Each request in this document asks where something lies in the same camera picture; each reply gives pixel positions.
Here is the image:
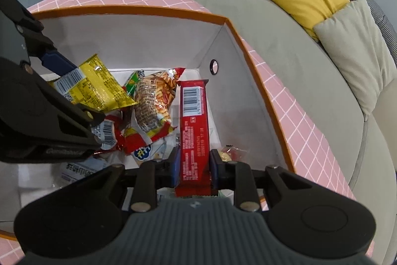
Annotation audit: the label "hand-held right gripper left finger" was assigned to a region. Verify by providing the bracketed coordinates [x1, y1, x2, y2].
[93, 147, 181, 212]

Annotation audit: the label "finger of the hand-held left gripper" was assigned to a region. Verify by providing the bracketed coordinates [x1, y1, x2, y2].
[0, 0, 79, 77]
[31, 72, 106, 148]

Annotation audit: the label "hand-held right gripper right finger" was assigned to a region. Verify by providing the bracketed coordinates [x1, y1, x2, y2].
[210, 149, 314, 213]

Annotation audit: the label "red snack bar packet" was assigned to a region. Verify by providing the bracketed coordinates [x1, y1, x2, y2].
[174, 79, 214, 199]

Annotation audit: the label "yellow snack packet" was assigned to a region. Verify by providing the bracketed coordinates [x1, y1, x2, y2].
[48, 54, 138, 112]

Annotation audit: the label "orange rimmed white box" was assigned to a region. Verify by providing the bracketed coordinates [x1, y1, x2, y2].
[0, 4, 298, 241]

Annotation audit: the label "small clear candy packet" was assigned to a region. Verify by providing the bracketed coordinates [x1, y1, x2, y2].
[217, 145, 249, 164]

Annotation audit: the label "red and white barcode packet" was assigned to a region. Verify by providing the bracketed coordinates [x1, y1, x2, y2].
[91, 111, 125, 157]

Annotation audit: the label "red yellow packet blue letters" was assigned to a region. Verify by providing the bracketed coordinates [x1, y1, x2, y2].
[122, 119, 165, 168]

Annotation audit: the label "green snack packet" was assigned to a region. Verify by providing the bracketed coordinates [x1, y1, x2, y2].
[122, 69, 146, 98]

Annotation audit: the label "orange noodle print snack packet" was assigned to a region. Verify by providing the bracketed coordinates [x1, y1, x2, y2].
[132, 67, 186, 141]

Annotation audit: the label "beige sofa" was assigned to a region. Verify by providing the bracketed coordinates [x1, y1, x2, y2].
[136, 0, 397, 253]

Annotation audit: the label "beige cushion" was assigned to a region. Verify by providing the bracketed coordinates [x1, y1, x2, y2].
[313, 0, 397, 121]

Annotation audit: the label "grey houndstooth cushion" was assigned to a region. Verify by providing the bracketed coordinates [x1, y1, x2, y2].
[345, 0, 397, 61]

